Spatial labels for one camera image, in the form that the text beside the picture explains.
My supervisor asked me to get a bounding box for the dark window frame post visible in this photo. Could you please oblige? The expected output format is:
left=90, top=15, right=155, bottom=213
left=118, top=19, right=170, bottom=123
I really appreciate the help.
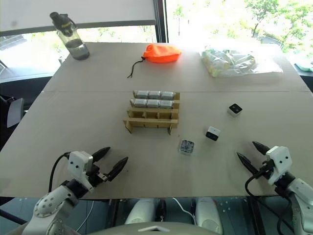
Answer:
left=153, top=0, right=170, bottom=44

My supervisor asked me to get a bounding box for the orange drawstring pouch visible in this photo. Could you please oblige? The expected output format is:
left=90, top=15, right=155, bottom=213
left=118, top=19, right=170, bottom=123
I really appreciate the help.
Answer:
left=127, top=44, right=182, bottom=79

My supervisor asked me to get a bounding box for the white floor cable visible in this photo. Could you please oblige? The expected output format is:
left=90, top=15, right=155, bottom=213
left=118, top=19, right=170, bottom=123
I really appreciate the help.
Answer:
left=172, top=197, right=197, bottom=225

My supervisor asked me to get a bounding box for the white robot right leg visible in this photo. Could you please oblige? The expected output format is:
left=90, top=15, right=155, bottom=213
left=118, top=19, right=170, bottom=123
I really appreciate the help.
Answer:
left=195, top=197, right=224, bottom=234

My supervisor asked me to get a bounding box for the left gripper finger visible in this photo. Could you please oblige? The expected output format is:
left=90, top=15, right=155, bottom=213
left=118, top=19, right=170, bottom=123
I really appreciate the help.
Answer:
left=92, top=146, right=112, bottom=163
left=106, top=156, right=129, bottom=183

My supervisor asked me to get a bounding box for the teal cloth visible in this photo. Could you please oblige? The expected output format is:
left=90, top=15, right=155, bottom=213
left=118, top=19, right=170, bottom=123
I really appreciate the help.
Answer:
left=294, top=62, right=313, bottom=72

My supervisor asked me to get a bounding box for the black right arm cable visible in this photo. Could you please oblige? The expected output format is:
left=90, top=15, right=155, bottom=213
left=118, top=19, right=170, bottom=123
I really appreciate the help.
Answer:
left=245, top=164, right=298, bottom=235

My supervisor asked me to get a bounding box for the white robot leg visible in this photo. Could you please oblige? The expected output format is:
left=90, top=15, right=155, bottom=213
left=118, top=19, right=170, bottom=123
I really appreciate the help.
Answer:
left=124, top=198, right=157, bottom=225
left=195, top=197, right=224, bottom=234

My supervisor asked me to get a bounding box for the white cube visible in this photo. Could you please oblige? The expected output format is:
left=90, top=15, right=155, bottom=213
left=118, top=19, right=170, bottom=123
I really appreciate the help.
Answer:
left=205, top=126, right=222, bottom=142
left=227, top=103, right=244, bottom=118

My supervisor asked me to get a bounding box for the clear plastic bag with packets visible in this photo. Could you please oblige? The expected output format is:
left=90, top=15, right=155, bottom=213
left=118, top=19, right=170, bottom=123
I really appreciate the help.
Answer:
left=199, top=47, right=284, bottom=79

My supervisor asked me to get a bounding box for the white roller blind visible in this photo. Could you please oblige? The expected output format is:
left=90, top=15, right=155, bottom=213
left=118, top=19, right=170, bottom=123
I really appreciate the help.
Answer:
left=0, top=0, right=157, bottom=33

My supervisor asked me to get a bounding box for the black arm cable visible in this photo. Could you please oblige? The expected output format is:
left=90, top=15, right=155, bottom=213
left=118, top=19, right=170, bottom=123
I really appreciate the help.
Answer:
left=245, top=164, right=298, bottom=235
left=48, top=151, right=72, bottom=194

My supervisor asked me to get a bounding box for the grey robot torso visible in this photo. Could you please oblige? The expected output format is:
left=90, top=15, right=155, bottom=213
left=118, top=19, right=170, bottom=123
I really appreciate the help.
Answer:
left=87, top=221, right=222, bottom=235

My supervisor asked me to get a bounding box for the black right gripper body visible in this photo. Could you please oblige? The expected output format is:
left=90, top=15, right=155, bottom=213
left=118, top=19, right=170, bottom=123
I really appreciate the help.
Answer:
left=253, top=159, right=276, bottom=181

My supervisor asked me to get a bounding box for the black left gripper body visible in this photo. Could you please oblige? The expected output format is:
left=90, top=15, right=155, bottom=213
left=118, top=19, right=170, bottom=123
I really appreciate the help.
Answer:
left=85, top=163, right=111, bottom=188

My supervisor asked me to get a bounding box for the grey office chair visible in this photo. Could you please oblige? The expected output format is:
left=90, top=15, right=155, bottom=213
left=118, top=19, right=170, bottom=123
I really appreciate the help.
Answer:
left=0, top=94, right=25, bottom=128

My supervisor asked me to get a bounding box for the clear water bottle black lid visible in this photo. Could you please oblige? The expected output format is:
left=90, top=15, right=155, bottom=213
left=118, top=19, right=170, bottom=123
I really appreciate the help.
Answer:
left=49, top=11, right=90, bottom=61

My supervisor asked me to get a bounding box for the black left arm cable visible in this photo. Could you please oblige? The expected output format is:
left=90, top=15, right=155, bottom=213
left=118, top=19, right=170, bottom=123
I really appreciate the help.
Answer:
left=48, top=151, right=72, bottom=194

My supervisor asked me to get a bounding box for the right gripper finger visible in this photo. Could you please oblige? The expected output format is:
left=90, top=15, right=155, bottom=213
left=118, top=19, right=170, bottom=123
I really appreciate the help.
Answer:
left=251, top=141, right=271, bottom=156
left=236, top=152, right=258, bottom=178

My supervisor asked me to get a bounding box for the white robot left leg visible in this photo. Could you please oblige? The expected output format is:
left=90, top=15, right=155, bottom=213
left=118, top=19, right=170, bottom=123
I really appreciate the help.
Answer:
left=124, top=198, right=157, bottom=225

